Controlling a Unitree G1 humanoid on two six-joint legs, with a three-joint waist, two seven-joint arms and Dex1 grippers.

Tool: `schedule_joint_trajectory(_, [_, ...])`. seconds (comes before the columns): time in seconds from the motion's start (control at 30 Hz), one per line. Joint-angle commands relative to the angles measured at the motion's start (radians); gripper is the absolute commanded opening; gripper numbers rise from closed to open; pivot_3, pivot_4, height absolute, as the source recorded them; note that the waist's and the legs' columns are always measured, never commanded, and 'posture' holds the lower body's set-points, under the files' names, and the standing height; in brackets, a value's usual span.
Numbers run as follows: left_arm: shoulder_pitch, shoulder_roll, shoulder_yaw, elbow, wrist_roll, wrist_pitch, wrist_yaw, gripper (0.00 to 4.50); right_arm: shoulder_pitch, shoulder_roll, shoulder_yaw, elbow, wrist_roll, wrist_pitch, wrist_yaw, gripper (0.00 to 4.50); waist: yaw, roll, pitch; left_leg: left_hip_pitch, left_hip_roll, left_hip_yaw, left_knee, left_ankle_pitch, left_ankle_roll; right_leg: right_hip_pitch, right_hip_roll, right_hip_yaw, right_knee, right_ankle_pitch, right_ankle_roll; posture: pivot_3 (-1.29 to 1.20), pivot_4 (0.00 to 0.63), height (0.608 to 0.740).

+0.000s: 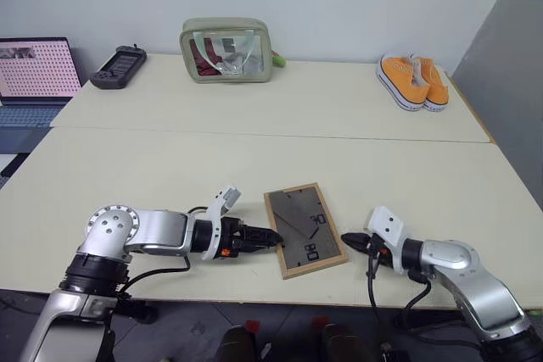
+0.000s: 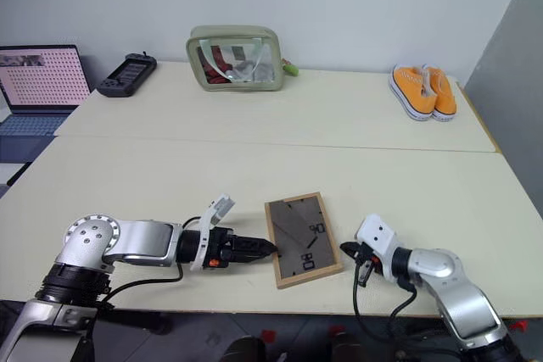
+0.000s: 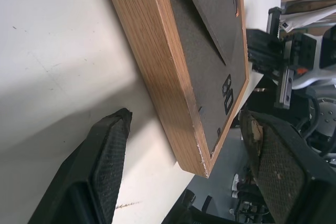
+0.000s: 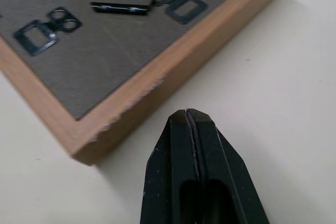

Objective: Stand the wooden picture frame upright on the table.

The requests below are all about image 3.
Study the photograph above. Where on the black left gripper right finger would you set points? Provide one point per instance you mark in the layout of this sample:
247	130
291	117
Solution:
286	176

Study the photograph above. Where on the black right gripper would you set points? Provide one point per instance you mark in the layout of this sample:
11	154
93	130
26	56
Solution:
302	51

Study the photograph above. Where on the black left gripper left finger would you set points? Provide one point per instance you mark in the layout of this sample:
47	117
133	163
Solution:
105	171

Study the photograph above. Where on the wooden picture frame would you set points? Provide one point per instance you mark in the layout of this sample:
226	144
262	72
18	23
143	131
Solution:
157	58

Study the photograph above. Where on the white crumpled sheet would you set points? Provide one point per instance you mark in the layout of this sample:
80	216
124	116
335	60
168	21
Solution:
307	16

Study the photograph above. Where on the silver robot body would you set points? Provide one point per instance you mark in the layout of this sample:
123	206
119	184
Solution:
328	119

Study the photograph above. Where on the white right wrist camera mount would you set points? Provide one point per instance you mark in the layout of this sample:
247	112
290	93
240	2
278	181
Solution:
312	78

